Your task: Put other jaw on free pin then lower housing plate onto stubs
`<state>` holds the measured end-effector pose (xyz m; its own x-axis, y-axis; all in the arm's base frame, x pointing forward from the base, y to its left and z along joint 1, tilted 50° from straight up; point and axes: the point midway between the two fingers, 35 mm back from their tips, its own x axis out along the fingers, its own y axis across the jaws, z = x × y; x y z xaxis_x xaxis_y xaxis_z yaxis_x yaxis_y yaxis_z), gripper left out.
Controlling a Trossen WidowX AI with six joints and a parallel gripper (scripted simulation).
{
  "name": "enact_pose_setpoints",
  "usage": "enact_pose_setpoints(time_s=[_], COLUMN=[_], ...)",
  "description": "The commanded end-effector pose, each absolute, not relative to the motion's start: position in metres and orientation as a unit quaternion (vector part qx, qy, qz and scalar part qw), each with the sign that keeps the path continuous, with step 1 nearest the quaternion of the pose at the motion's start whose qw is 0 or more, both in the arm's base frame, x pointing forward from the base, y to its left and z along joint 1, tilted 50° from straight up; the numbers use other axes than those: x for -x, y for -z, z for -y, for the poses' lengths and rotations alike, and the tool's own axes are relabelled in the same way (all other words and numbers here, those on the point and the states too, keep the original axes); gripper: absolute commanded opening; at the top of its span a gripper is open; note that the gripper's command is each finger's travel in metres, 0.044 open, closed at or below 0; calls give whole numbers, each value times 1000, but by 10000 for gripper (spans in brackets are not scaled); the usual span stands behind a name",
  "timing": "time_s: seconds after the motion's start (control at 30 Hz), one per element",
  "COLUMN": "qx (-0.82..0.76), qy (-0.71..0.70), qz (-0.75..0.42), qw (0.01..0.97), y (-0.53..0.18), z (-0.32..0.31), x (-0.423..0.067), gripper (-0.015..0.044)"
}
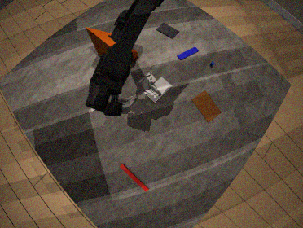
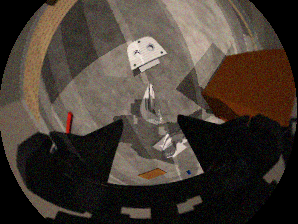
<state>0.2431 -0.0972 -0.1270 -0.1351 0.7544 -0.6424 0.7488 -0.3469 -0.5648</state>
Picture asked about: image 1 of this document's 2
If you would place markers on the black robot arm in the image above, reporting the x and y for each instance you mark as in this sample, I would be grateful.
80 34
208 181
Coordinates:
114 65

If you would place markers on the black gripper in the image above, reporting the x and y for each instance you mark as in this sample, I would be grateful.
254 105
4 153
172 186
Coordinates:
114 108

